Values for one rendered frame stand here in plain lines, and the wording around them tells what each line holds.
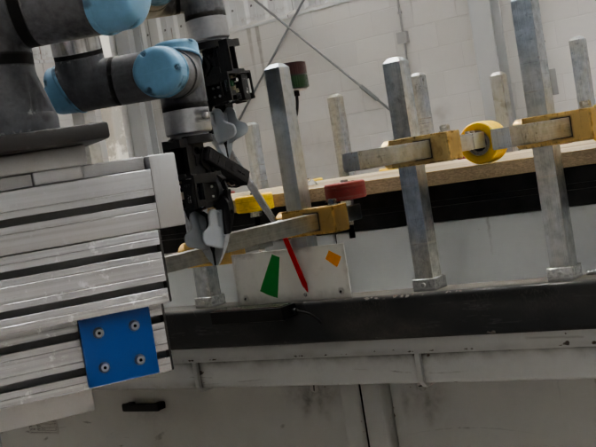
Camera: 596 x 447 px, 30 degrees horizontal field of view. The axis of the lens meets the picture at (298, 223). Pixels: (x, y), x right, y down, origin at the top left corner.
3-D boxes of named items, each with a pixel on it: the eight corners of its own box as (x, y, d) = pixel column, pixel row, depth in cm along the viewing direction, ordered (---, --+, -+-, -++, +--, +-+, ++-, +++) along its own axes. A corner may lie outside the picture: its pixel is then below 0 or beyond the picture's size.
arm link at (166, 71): (113, 105, 164) (132, 107, 175) (186, 92, 163) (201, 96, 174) (104, 52, 164) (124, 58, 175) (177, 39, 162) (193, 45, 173)
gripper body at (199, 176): (164, 216, 178) (152, 142, 177) (198, 210, 185) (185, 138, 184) (200, 211, 173) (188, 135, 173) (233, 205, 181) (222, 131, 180)
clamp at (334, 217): (336, 232, 203) (332, 205, 203) (276, 239, 210) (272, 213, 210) (352, 228, 208) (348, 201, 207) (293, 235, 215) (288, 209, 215)
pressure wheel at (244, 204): (284, 243, 231) (275, 189, 231) (247, 250, 229) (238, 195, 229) (275, 242, 239) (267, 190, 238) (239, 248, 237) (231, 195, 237)
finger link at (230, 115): (247, 153, 202) (237, 104, 201) (222, 159, 205) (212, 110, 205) (256, 152, 204) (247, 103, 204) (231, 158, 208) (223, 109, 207)
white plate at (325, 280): (350, 297, 203) (341, 243, 202) (238, 305, 217) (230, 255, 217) (352, 296, 203) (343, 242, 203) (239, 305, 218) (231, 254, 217)
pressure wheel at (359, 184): (359, 239, 211) (350, 178, 211) (325, 242, 216) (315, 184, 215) (380, 232, 218) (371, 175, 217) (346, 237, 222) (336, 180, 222)
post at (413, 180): (441, 328, 195) (398, 55, 192) (423, 329, 196) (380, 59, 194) (449, 324, 197) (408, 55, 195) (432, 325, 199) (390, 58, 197)
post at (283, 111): (318, 317, 208) (278, 62, 206) (303, 317, 210) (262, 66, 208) (328, 312, 211) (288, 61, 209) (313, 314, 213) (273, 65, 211)
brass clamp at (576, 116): (592, 139, 174) (588, 106, 173) (513, 151, 181) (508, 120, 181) (606, 137, 179) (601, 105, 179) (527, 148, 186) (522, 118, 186)
